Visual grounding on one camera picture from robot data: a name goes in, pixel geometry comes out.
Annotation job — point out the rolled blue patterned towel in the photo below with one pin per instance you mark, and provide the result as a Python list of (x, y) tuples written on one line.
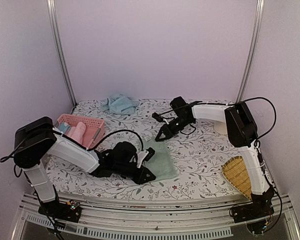
[(64, 128)]

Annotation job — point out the green towel with panda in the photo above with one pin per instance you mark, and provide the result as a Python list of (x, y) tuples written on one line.
[(161, 164)]

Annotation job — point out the aluminium front frame rail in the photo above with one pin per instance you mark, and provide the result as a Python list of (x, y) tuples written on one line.
[(194, 219)]

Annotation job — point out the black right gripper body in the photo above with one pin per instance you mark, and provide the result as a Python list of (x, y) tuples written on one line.
[(180, 125)]

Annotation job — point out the folded coral pink towel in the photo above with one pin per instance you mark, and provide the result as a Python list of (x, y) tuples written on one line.
[(90, 136)]

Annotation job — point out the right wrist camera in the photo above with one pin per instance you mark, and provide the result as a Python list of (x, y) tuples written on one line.
[(162, 119)]

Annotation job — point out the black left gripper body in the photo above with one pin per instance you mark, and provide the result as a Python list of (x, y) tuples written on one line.
[(121, 170)]

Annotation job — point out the right aluminium post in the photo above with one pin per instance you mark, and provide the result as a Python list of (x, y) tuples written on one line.
[(258, 16)]

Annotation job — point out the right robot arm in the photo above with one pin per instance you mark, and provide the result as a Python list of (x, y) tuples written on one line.
[(243, 135)]

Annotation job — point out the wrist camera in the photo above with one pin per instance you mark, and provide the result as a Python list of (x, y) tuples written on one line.
[(162, 119), (144, 156)]

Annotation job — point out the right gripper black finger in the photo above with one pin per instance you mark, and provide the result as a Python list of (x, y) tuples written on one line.
[(164, 130), (164, 137)]

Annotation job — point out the pink plastic basket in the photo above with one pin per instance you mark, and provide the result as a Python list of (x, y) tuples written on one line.
[(73, 120)]

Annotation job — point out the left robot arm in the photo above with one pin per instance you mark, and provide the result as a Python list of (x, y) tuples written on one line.
[(40, 139)]

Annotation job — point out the aluminium post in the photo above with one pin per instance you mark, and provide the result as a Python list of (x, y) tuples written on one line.
[(51, 7), (258, 16)]

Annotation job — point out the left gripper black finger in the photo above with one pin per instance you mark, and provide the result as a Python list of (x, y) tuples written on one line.
[(145, 172), (146, 177)]

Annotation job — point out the blue crumpled towel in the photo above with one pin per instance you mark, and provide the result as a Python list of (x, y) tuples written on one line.
[(120, 104)]

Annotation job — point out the left aluminium post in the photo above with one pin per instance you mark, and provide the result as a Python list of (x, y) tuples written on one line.
[(51, 7)]

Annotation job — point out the rolled pink towel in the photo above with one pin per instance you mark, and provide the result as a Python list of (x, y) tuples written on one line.
[(77, 132)]

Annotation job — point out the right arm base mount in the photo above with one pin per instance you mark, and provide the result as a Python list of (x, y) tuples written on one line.
[(247, 212)]

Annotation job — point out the woven bamboo tray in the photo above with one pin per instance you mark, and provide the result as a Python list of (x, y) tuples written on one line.
[(235, 172)]

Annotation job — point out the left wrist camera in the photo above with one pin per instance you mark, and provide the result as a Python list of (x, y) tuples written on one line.
[(144, 156)]

